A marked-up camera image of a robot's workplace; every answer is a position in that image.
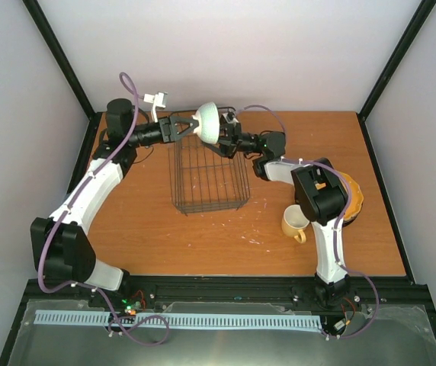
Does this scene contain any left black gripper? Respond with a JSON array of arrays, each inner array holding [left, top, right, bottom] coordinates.
[[128, 115, 199, 148]]

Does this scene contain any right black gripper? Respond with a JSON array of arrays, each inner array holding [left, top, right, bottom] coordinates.
[[200, 123, 261, 160]]

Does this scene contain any light green ceramic bowl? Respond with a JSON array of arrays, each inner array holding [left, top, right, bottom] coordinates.
[[191, 102, 220, 144]]

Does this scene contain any grey wire dish rack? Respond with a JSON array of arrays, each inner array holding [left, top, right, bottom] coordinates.
[[168, 135, 250, 216]]

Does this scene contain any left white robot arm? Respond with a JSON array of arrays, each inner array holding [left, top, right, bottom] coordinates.
[[30, 98, 220, 307]]

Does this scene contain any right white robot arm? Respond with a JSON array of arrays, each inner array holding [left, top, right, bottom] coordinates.
[[195, 112, 351, 307]]

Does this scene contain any yellow ceramic mug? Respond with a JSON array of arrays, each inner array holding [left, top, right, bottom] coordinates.
[[281, 204, 310, 244]]

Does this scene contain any black striped plate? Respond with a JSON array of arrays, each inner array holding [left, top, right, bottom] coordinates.
[[342, 216, 357, 227]]

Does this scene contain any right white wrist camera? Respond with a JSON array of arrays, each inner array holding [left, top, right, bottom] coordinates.
[[220, 111, 239, 125]]

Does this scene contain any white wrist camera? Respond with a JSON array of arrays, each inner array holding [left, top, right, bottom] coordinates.
[[143, 91, 168, 122], [220, 111, 239, 125]]

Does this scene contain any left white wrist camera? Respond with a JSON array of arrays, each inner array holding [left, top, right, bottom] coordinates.
[[143, 91, 168, 122]]

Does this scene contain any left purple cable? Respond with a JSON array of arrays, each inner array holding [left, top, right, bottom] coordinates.
[[37, 72, 171, 346]]

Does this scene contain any black aluminium frame rail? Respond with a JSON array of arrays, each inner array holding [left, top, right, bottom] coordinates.
[[22, 276, 433, 312]]

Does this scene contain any left black frame post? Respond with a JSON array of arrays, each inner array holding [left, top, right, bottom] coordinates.
[[22, 0, 96, 120]]

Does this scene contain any black frame post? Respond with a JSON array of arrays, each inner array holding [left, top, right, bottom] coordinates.
[[22, 0, 96, 120], [358, 0, 436, 119]]

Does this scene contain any light blue slotted cable duct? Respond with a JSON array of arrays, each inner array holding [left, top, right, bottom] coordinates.
[[33, 310, 322, 332]]

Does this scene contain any right black frame post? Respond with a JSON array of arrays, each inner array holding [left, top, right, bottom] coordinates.
[[358, 0, 436, 119]]

